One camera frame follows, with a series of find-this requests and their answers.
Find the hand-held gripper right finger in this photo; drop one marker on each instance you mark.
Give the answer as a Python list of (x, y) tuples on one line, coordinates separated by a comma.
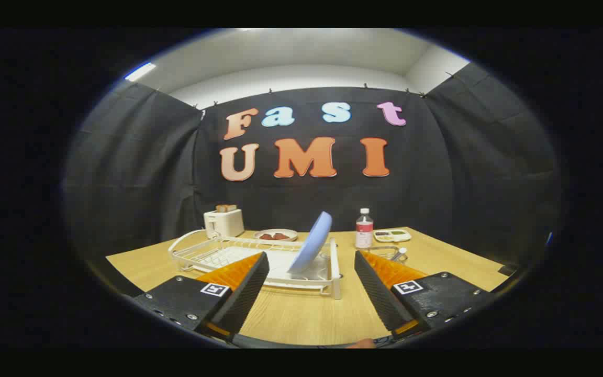
[(377, 288)]

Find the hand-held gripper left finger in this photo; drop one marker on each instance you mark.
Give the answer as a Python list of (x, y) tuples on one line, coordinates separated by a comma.
[(246, 285)]

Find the blue plate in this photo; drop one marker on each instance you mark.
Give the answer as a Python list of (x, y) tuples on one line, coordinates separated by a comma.
[(312, 243)]

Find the beige oval dish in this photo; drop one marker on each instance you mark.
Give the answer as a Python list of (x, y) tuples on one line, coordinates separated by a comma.
[(291, 232)]

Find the white divided condiment tray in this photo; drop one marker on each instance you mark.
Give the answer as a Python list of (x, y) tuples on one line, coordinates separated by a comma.
[(391, 238)]

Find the clear bottle with red label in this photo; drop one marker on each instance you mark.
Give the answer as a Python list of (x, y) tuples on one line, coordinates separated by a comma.
[(364, 233)]

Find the red meat pieces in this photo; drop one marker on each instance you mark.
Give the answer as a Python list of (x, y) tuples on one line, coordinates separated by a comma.
[(275, 236)]

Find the white toaster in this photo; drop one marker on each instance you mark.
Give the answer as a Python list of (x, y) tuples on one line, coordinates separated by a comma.
[(225, 224)]

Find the toast slices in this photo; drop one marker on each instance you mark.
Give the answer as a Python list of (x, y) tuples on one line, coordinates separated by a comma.
[(225, 208)]

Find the black backdrop cloth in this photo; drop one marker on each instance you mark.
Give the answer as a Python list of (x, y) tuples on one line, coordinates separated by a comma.
[(291, 193)]

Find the black table clamp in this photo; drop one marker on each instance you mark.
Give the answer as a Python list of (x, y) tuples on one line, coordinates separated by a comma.
[(506, 270)]

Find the ceiling light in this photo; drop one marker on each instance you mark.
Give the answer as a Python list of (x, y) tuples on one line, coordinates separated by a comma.
[(140, 71)]

